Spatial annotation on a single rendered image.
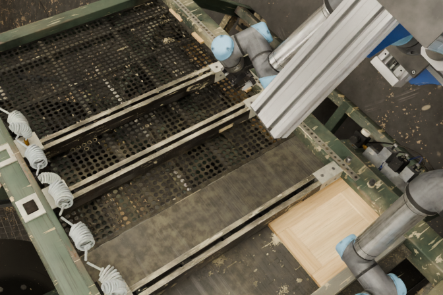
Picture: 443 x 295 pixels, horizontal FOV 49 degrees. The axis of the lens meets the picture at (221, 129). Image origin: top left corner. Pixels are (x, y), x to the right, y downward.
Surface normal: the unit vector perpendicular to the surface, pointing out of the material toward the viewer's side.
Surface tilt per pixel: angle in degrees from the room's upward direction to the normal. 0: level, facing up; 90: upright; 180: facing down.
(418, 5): 0
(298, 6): 0
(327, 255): 58
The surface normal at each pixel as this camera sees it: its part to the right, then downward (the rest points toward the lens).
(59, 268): 0.07, -0.63
